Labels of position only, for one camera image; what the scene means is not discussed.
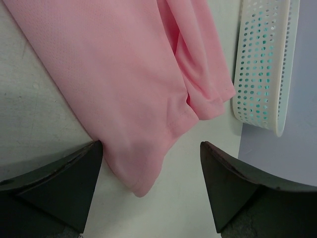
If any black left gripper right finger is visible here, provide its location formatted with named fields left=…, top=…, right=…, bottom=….
left=200, top=141, right=317, bottom=238

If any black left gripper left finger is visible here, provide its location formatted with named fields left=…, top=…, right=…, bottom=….
left=0, top=141, right=103, bottom=238

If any pink t-shirt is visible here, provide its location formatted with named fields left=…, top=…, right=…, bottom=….
left=4, top=0, right=235, bottom=197

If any white perforated plastic basket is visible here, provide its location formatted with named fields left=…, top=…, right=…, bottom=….
left=232, top=0, right=300, bottom=137

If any mint green t-shirt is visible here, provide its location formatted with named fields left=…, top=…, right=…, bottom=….
left=240, top=8, right=275, bottom=120

